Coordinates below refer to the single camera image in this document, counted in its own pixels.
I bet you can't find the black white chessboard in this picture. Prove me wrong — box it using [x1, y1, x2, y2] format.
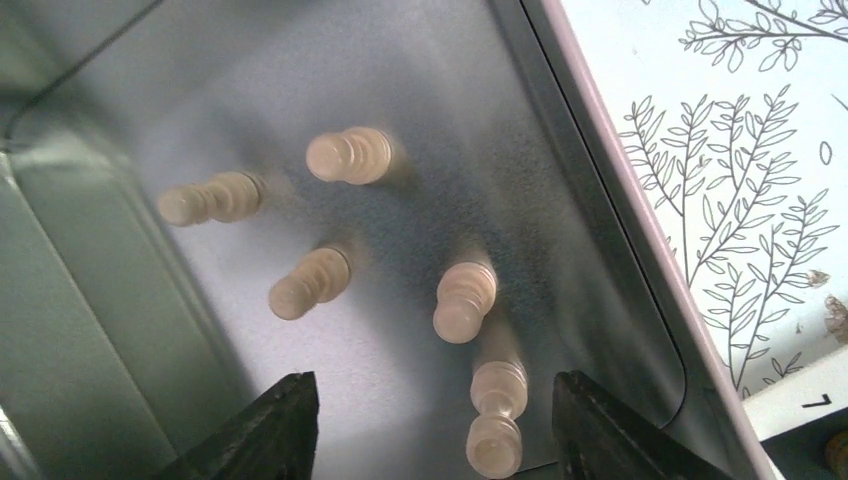
[743, 347, 847, 479]

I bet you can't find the floral patterned table mat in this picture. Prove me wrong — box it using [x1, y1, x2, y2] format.
[563, 1, 847, 397]

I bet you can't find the light pawn tray centre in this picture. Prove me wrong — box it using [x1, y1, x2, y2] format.
[433, 261, 498, 344]

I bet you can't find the light pawn tray top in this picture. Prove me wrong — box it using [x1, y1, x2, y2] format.
[305, 127, 397, 185]

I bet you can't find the light pawn tray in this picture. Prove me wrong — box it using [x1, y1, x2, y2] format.
[156, 171, 265, 227]
[433, 261, 498, 344]
[268, 247, 352, 321]
[305, 127, 397, 185]

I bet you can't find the light pawn tray far left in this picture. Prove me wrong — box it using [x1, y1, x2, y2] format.
[156, 171, 265, 227]

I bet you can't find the metal tray with light pieces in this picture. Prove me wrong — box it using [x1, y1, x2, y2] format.
[1, 1, 772, 479]

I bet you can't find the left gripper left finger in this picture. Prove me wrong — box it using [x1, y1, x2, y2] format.
[152, 372, 319, 479]

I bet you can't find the light pawn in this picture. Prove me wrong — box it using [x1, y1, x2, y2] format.
[465, 361, 528, 479]

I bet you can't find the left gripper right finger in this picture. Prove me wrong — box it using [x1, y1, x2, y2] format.
[552, 371, 729, 480]

